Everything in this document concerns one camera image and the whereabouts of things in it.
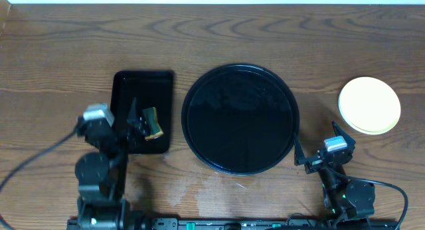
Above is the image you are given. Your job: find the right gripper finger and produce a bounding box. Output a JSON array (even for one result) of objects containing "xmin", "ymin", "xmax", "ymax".
[
  {"xmin": 332, "ymin": 121, "xmax": 356, "ymax": 146},
  {"xmin": 294, "ymin": 134, "xmax": 305, "ymax": 164}
]

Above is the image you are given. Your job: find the green and orange sponge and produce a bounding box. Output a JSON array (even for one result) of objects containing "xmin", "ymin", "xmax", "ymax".
[{"xmin": 142, "ymin": 107, "xmax": 163, "ymax": 140}]

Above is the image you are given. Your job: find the round black tray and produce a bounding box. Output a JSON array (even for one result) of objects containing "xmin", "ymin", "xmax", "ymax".
[{"xmin": 181, "ymin": 64, "xmax": 300, "ymax": 175}]

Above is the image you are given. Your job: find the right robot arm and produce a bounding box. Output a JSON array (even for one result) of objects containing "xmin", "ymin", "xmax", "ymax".
[{"xmin": 294, "ymin": 122, "xmax": 375, "ymax": 229}]

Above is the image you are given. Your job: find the black rectangular tray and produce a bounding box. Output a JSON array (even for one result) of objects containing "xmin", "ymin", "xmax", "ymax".
[{"xmin": 110, "ymin": 70, "xmax": 173, "ymax": 154}]

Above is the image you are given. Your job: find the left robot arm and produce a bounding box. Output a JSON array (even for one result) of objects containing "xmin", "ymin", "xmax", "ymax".
[{"xmin": 66, "ymin": 100, "xmax": 152, "ymax": 230}]

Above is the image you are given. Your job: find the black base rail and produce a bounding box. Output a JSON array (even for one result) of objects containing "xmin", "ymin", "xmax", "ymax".
[{"xmin": 66, "ymin": 218, "xmax": 397, "ymax": 230}]

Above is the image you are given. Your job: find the yellow plate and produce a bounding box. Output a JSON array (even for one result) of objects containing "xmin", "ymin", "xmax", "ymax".
[{"xmin": 338, "ymin": 76, "xmax": 401, "ymax": 135}]

